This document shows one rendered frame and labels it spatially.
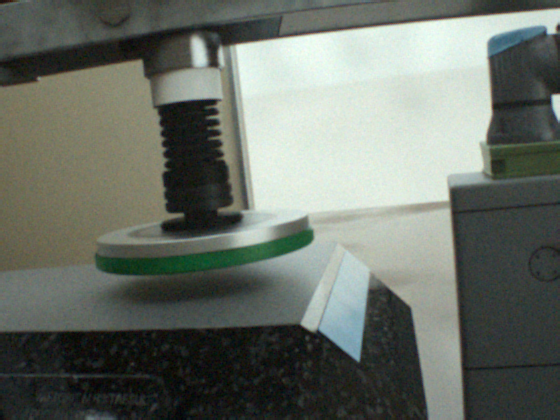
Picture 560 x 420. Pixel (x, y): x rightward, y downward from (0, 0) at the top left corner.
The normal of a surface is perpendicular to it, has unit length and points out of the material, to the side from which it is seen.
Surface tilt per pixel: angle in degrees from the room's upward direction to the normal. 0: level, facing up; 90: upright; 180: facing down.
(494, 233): 90
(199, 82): 90
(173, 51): 90
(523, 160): 90
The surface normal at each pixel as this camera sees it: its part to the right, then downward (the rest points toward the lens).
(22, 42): 0.05, 0.08
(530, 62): -0.22, 0.15
